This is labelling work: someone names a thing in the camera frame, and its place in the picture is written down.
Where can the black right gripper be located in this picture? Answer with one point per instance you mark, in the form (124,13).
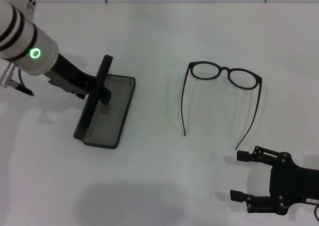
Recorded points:
(294,183)

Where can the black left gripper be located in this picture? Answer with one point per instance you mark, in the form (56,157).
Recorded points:
(69,74)

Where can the black glasses case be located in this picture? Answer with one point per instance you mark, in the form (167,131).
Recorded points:
(117,111)

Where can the black round glasses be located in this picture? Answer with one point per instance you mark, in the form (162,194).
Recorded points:
(225,68)

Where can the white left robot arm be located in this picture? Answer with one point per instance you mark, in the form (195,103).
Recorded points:
(20,36)

